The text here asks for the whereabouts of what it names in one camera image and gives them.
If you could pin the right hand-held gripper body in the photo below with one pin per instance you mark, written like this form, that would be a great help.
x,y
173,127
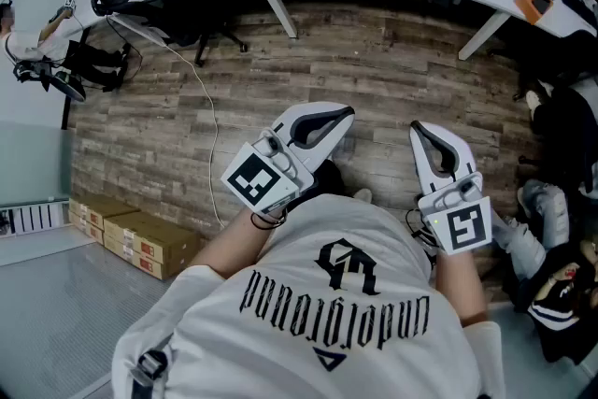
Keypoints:
x,y
467,224

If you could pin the person's left forearm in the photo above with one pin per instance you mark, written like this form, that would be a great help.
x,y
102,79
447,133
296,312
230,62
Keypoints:
x,y
233,243

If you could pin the white shoe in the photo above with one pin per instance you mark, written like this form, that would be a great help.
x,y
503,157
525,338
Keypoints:
x,y
362,195

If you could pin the black office chair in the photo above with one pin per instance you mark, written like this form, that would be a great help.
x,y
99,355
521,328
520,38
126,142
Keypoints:
x,y
187,23

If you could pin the orange box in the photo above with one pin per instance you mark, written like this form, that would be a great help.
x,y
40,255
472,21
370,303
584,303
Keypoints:
x,y
527,4

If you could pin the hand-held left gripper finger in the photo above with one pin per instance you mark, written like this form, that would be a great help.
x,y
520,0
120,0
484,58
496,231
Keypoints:
x,y
317,108
327,152

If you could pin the white printed T-shirt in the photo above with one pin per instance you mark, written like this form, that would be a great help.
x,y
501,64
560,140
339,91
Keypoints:
x,y
303,332

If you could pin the person's right forearm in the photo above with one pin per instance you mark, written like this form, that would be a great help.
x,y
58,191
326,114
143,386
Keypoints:
x,y
460,289

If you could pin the black trousers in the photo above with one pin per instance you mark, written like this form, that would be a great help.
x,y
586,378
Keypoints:
x,y
329,180

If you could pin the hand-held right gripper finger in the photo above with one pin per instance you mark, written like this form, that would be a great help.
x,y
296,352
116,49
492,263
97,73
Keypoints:
x,y
422,173
465,159

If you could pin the white table leg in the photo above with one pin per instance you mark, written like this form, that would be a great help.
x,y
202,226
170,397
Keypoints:
x,y
483,35
280,9

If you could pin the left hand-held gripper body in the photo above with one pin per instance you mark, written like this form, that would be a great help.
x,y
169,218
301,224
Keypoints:
x,y
280,182

